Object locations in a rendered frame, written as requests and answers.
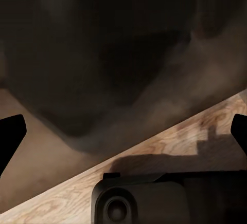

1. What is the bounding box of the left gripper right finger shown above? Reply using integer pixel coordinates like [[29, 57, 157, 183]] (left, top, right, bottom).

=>
[[231, 114, 247, 155]]

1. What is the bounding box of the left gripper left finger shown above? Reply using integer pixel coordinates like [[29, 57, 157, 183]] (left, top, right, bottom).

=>
[[0, 114, 27, 176]]

